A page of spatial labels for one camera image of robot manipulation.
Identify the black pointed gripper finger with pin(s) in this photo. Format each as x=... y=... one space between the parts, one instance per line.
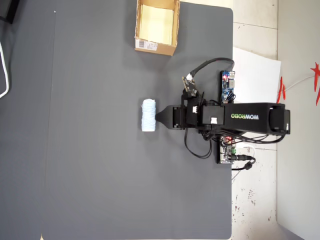
x=166 y=117

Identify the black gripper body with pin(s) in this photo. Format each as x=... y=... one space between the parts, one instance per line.
x=186 y=116

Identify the light blue yarn block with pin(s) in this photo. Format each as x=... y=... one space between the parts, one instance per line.
x=149 y=115

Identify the open cardboard box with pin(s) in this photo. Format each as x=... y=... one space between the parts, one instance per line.
x=160 y=49

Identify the yellow paper box lining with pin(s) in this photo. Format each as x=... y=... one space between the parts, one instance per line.
x=156 y=23

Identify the blue circuit board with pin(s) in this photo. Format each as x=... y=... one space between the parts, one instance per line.
x=227 y=86

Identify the white green controller board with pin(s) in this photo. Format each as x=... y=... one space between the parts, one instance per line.
x=226 y=152

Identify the dark gray table mat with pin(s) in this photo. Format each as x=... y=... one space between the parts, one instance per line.
x=100 y=150

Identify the white paper sheet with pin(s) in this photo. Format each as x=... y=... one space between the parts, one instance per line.
x=255 y=80

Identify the red thin paper strip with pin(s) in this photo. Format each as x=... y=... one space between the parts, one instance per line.
x=281 y=91

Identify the red star-shaped paper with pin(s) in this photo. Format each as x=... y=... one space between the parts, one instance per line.
x=317 y=77

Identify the black flat object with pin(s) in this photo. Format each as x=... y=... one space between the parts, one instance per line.
x=8 y=10

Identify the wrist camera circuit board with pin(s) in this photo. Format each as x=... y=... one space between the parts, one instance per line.
x=190 y=86

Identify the white curved frame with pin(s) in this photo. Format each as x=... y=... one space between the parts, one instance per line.
x=5 y=75

